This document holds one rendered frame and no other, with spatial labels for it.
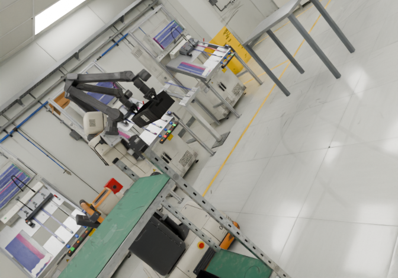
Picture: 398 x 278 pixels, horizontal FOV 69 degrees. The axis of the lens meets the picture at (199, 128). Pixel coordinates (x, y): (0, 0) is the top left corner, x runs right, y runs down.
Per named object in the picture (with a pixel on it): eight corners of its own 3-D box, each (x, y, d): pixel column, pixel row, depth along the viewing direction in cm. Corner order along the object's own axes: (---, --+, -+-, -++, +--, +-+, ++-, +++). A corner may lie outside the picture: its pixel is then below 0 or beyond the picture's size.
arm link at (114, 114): (64, 92, 197) (57, 88, 187) (75, 76, 199) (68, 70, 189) (119, 124, 193) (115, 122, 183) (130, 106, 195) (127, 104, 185)
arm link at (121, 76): (74, 85, 198) (66, 80, 187) (74, 77, 199) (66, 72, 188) (136, 82, 198) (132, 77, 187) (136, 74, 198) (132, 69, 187)
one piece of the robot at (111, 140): (111, 147, 184) (99, 133, 182) (110, 147, 189) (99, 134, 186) (124, 137, 188) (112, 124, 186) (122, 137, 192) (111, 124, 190)
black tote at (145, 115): (140, 128, 247) (130, 119, 244) (153, 113, 253) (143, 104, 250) (160, 119, 195) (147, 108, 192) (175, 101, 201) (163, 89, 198)
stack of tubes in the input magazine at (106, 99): (121, 90, 377) (105, 75, 371) (93, 117, 354) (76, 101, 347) (118, 93, 388) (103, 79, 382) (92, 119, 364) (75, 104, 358)
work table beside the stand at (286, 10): (340, 77, 275) (288, 12, 256) (286, 96, 337) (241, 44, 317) (355, 49, 295) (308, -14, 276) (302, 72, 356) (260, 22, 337)
